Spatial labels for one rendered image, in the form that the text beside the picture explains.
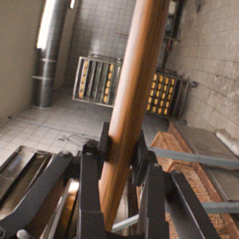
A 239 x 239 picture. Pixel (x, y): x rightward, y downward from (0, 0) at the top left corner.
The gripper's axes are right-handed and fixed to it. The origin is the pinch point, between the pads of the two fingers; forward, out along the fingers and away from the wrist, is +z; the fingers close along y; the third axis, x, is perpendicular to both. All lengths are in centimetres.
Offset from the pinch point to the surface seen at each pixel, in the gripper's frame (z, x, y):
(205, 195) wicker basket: 59, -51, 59
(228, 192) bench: 57, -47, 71
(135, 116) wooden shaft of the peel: -1.1, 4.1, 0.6
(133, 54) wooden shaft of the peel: -0.9, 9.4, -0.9
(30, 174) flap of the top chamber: 112, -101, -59
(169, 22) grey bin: 432, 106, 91
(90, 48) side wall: 500, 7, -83
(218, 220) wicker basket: 39, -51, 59
